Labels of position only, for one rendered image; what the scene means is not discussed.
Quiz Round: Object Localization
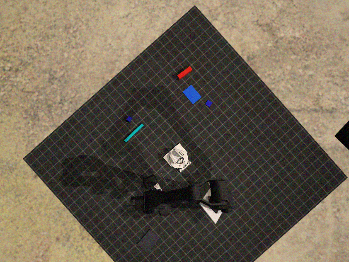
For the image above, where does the red rectangular block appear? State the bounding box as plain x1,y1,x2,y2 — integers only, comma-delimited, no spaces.
177,67,192,80

